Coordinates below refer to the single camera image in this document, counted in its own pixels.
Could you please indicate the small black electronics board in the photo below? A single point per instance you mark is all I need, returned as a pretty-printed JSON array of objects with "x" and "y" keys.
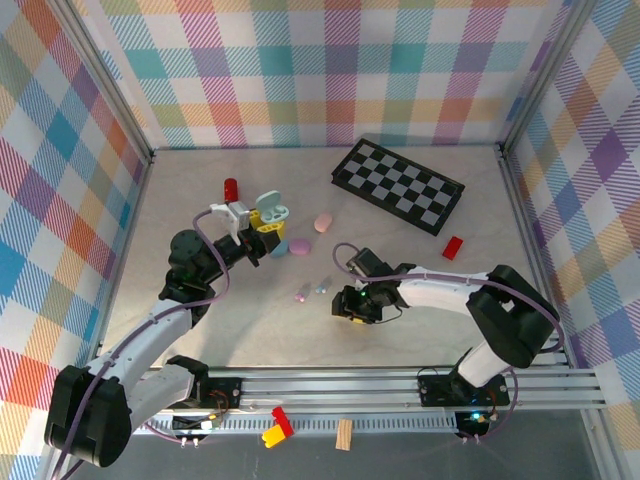
[
  {"x": 470, "y": 417},
  {"x": 187, "y": 424}
]

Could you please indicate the aluminium side rail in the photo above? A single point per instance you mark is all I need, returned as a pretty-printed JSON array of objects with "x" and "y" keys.
[
  {"x": 522, "y": 210},
  {"x": 136, "y": 210}
]

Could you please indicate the black white chessboard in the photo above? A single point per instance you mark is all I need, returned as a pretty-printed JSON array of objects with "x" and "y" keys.
[{"x": 395, "y": 185}]

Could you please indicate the wooden block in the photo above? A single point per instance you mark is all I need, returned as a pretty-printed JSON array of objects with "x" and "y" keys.
[{"x": 344, "y": 435}]

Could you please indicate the purple earbud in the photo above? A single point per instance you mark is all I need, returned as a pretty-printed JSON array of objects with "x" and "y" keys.
[{"x": 300, "y": 297}]

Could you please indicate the red toy brick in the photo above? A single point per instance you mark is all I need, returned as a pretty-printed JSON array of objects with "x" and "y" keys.
[
  {"x": 452, "y": 248},
  {"x": 284, "y": 420}
]

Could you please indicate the blue earbud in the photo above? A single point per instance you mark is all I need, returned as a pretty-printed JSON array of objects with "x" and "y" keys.
[{"x": 322, "y": 289}]

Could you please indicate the pink earbud charging case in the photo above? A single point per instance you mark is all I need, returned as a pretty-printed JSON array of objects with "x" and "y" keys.
[{"x": 323, "y": 223}]

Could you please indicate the purple earbud charging case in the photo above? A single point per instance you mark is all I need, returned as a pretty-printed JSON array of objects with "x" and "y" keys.
[{"x": 301, "y": 247}]

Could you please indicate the aluminium corner post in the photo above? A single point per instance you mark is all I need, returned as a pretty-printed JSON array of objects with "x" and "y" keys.
[
  {"x": 112, "y": 85},
  {"x": 544, "y": 75}
]

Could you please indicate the yellow toy brick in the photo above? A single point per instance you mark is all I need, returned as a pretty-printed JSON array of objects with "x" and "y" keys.
[{"x": 272, "y": 436}]

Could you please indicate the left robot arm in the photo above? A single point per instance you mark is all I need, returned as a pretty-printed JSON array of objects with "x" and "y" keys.
[{"x": 145, "y": 340}]

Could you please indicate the red microphone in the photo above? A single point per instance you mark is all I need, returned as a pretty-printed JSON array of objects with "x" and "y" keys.
[{"x": 231, "y": 189}]

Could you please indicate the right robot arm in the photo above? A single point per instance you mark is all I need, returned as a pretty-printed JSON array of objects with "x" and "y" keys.
[{"x": 440, "y": 295}]

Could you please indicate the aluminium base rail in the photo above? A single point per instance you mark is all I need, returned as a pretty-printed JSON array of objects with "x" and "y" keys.
[{"x": 325, "y": 387}]

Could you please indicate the mint earbud charging case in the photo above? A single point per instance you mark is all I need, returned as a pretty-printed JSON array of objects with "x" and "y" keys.
[{"x": 270, "y": 202}]

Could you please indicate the blue earbud charging case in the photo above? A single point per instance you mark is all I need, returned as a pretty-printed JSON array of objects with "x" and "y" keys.
[{"x": 282, "y": 249}]

